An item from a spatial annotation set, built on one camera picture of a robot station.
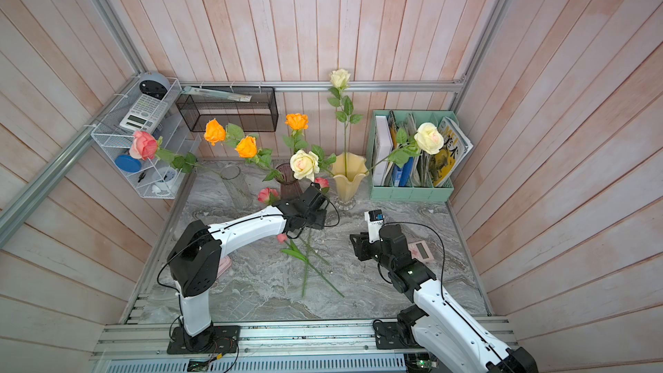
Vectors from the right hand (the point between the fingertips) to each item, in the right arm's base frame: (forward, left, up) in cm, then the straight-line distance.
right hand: (356, 233), depth 82 cm
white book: (+28, -10, +12) cm, 32 cm away
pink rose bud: (-1, +21, -11) cm, 24 cm away
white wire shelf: (+18, +72, +5) cm, 75 cm away
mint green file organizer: (+23, -11, -9) cm, 28 cm away
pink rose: (+21, +34, -8) cm, 41 cm away
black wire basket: (+50, +39, +10) cm, 65 cm away
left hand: (+8, +14, -4) cm, 16 cm away
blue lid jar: (+12, +70, +20) cm, 73 cm away
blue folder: (+24, -19, +1) cm, 31 cm away
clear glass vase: (+19, +45, 0) cm, 49 cm away
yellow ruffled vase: (+24, -1, +5) cm, 25 cm away
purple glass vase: (+15, +23, +4) cm, 27 cm away
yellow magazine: (+31, -37, +9) cm, 49 cm away
